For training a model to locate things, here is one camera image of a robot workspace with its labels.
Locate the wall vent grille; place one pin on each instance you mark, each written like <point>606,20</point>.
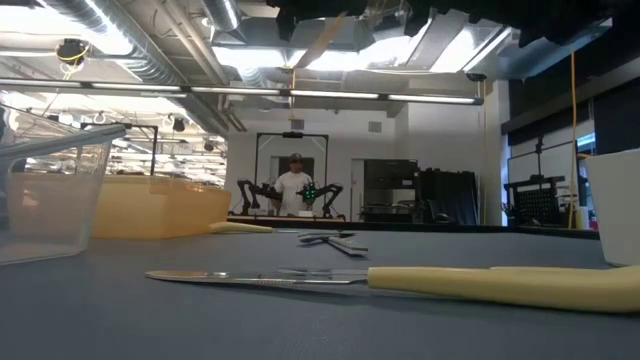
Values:
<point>375,126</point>

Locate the black stand pole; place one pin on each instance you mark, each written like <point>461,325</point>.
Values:
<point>539,155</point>

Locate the orange translucent plastic bin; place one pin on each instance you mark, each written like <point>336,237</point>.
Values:
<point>160,210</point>

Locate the black perforated cart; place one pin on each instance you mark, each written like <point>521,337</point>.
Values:
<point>537,205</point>

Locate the dark storage shelf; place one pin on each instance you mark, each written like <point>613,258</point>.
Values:
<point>390,180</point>

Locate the black aluminium table frame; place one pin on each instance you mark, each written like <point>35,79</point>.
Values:
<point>450,227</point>

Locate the white cup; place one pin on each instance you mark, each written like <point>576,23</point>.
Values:
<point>617,210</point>

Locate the blue-grey table mat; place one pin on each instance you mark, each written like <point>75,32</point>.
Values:
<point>200,325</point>

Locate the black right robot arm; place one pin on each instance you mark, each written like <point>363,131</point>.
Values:
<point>525,15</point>

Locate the clear plastic bin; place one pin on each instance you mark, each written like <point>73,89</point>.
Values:
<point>30,250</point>

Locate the rectangular grey ceiling duct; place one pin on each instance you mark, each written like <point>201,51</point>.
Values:
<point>500,60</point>

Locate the person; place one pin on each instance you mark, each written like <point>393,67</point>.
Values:
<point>292,192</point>

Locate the gold knife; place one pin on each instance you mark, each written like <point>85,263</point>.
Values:
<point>320,41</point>

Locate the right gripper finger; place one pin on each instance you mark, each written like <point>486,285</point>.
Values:
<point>350,7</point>

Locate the black curtain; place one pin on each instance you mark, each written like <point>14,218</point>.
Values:
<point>447,195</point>

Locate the white bottle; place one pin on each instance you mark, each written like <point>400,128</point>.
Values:
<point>582,218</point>

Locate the black gantry frame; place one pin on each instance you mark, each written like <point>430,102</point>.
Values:
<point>156,150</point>
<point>292,134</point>

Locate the ceiling security camera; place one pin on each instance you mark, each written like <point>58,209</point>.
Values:
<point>475,77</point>

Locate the other station robot arm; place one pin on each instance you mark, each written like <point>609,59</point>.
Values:
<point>245,189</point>
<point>332,190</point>

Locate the round silver duct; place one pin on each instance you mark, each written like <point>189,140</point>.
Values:
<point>222,12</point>

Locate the long ceiling light bar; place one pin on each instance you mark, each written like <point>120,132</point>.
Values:
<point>330,94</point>

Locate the black ceiling spotlight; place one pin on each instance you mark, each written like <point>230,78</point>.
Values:
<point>179,125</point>

